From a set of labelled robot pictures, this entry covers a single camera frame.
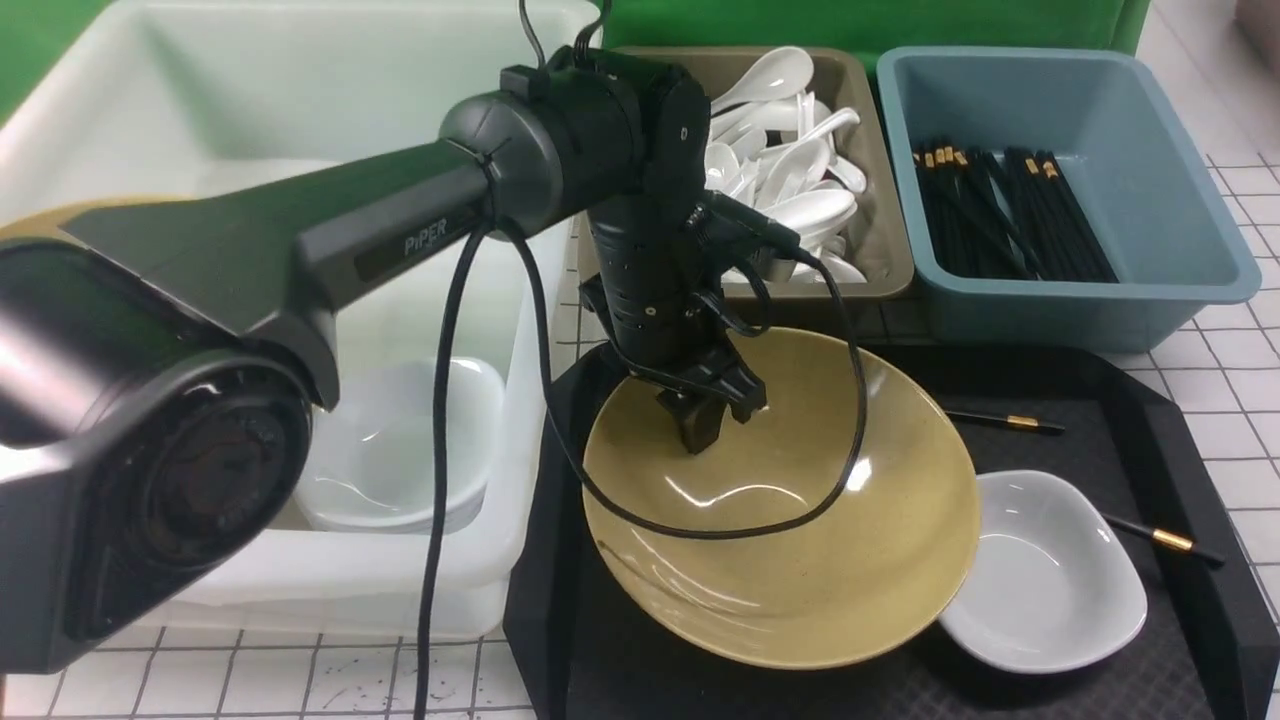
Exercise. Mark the black plastic serving tray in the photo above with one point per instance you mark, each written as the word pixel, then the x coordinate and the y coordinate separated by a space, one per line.
pixel 1208 649

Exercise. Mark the green backdrop cloth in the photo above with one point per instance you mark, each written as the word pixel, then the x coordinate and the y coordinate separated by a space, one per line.
pixel 36 33

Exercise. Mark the bundle of black chopsticks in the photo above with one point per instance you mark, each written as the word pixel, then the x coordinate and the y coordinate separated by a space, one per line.
pixel 1013 217

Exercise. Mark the pile of white spoons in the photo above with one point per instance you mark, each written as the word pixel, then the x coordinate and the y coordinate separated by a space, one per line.
pixel 772 145

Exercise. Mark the yellow noodle bowl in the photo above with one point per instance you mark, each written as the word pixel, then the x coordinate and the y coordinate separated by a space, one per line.
pixel 866 576

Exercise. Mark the stacked white sauce dish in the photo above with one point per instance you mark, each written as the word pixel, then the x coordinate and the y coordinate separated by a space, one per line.
pixel 371 462

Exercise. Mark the blue plastic chopstick bin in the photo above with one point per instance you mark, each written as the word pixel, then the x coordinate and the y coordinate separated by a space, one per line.
pixel 1132 166

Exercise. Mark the black chopstick gold band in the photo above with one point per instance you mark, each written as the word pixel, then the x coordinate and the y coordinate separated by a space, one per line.
pixel 1006 421
pixel 1165 538

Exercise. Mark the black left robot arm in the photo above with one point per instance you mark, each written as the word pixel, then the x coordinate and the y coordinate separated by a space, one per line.
pixel 162 360

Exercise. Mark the white square sauce dish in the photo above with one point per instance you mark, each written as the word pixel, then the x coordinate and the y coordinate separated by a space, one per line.
pixel 1051 588

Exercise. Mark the brown plastic spoon bin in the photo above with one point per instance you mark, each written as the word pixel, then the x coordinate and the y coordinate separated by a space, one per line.
pixel 881 247

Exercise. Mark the stacked yellow bowl top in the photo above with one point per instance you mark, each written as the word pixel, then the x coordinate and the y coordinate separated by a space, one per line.
pixel 30 218

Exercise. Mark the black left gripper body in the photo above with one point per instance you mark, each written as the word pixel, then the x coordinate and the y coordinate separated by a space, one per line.
pixel 660 271

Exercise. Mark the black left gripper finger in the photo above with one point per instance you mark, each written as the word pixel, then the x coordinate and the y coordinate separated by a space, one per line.
pixel 699 422

